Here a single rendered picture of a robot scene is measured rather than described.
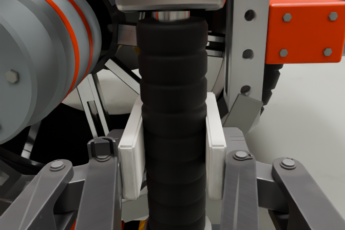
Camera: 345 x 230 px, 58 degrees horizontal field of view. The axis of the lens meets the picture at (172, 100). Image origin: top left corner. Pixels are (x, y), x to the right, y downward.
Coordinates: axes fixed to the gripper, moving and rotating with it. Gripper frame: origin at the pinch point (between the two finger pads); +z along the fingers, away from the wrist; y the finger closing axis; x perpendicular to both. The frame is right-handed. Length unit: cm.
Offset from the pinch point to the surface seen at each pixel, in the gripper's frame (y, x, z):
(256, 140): 42, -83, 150
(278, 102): 71, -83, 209
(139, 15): -10, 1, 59
